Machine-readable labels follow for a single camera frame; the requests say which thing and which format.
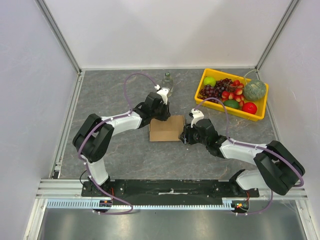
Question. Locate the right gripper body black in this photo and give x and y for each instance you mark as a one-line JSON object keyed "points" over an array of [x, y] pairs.
{"points": [[186, 135]]}

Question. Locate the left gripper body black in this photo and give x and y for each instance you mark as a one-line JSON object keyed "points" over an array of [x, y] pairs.
{"points": [[161, 114]]}

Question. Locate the brown cardboard box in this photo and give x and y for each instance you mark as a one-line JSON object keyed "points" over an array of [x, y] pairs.
{"points": [[166, 131]]}

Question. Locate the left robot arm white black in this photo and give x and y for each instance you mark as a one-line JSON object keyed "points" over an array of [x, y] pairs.
{"points": [[94, 136]]}

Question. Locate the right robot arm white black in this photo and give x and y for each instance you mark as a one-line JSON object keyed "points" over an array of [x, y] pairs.
{"points": [[277, 169]]}

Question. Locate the clear glass bottle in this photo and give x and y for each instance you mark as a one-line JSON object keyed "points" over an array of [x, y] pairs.
{"points": [[168, 83]]}

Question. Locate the purple grape bunch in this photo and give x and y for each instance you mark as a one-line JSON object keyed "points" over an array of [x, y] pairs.
{"points": [[207, 91]]}

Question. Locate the green apple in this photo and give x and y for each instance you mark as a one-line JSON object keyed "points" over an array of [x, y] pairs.
{"points": [[209, 80]]}

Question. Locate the red apple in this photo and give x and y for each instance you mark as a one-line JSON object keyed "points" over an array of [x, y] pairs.
{"points": [[249, 107]]}

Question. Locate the yellow plastic tray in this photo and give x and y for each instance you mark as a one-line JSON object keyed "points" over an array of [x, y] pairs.
{"points": [[219, 75]]}

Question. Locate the netted green melon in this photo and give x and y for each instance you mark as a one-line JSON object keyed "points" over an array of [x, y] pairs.
{"points": [[254, 90]]}

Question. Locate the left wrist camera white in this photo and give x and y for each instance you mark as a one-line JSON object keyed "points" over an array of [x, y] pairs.
{"points": [[163, 92]]}

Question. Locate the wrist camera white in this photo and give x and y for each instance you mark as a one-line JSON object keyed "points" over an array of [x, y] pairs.
{"points": [[163, 92], [196, 116]]}

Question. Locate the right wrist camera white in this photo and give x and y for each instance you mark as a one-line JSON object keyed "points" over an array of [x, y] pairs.
{"points": [[196, 116]]}

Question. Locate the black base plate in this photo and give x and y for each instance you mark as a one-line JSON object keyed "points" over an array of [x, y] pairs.
{"points": [[173, 191]]}

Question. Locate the white slotted cable duct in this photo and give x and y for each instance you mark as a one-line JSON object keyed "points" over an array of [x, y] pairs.
{"points": [[97, 204]]}

